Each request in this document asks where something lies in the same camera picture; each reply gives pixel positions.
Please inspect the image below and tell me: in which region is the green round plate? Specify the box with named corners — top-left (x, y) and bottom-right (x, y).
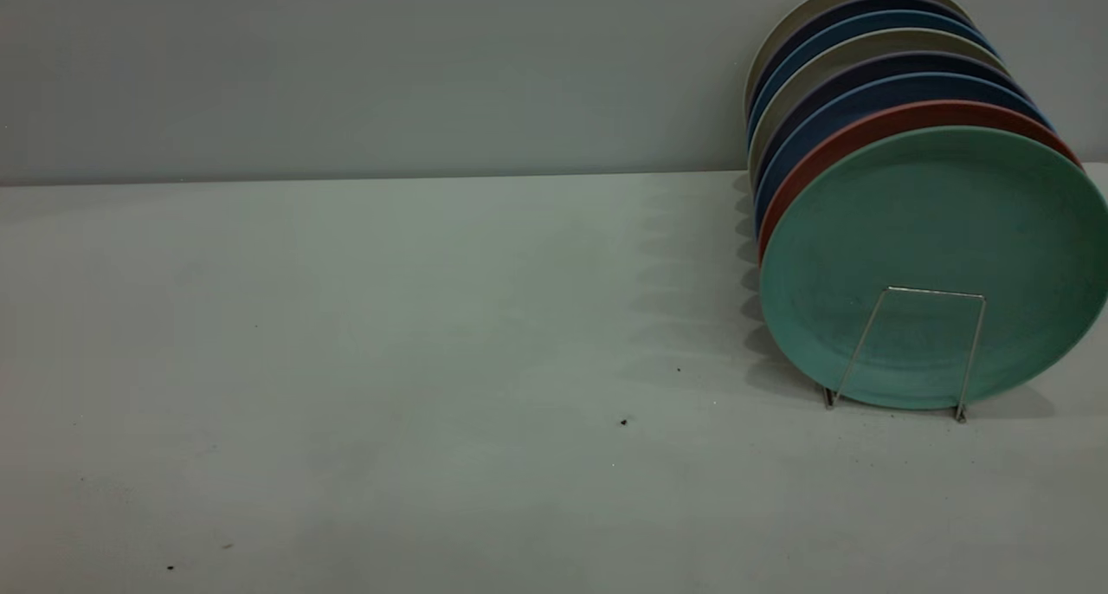
top-left (759, 126), bottom-right (1108, 410)

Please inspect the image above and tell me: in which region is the pink round plate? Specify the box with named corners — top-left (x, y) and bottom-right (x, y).
top-left (757, 100), bottom-right (1083, 266)

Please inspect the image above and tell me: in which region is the blue round plate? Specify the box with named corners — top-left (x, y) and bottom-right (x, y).
top-left (749, 10), bottom-right (1001, 158)
top-left (755, 73), bottom-right (1057, 231)

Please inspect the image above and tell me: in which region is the dark purple round plate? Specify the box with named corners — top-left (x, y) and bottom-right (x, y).
top-left (755, 51), bottom-right (1031, 205)

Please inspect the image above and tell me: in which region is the beige round plate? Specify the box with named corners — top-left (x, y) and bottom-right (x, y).
top-left (744, 0), bottom-right (975, 119)
top-left (749, 28), bottom-right (1014, 188)

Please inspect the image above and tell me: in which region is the dark navy round plate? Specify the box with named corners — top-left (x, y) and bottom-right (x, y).
top-left (749, 0), bottom-right (988, 136)

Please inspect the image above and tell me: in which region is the metal wire plate rack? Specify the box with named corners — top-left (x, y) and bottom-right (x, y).
top-left (822, 287), bottom-right (988, 423)

